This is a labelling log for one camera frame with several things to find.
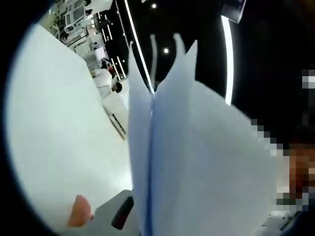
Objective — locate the straight ceiling light strip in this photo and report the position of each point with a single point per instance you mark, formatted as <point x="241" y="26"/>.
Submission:
<point x="228" y="61"/>

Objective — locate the stack of white printing papers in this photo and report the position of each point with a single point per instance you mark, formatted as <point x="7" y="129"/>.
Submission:
<point x="197" y="147"/>

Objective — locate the curved ceiling light strip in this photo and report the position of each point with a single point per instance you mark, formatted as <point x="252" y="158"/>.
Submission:
<point x="137" y="44"/>

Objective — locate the person's left hand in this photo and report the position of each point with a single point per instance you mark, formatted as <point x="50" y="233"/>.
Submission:
<point x="80" y="214"/>

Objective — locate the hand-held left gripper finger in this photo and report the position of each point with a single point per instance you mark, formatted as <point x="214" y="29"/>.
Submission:
<point x="108" y="216"/>

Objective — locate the white office chair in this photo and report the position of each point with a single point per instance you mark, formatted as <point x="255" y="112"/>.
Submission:
<point x="73" y="19"/>

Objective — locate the white printer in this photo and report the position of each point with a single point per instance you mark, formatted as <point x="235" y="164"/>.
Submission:
<point x="115" y="110"/>

